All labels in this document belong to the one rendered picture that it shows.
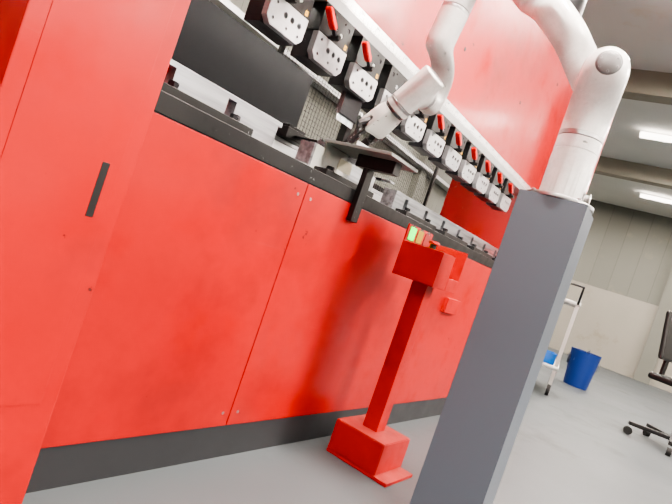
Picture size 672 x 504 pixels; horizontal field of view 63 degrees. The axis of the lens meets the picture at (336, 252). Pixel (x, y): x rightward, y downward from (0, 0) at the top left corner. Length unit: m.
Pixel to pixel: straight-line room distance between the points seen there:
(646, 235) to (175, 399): 12.54
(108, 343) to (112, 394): 0.13
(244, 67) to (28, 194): 1.36
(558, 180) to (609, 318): 11.73
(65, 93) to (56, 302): 0.35
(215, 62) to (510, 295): 1.30
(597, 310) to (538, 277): 11.78
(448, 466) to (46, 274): 1.11
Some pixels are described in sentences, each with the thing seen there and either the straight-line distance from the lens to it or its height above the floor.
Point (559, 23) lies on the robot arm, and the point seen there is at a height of 1.48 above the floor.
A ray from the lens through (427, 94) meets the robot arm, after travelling 1.73.
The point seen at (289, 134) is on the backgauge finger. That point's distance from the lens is 1.95.
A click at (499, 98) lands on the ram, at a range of 2.86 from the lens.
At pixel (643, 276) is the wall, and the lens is 13.35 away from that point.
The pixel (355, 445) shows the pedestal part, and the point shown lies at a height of 0.07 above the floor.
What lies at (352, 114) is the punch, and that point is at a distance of 1.90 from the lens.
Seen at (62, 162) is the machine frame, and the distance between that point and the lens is 1.01.
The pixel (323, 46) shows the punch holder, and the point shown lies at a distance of 1.70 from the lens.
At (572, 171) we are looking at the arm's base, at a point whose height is 1.08.
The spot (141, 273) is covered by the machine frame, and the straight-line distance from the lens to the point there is 1.27.
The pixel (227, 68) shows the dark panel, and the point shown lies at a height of 1.17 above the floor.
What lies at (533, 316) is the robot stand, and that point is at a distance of 1.53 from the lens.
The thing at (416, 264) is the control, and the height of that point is 0.71.
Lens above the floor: 0.70
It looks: 1 degrees down
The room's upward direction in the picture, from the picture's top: 19 degrees clockwise
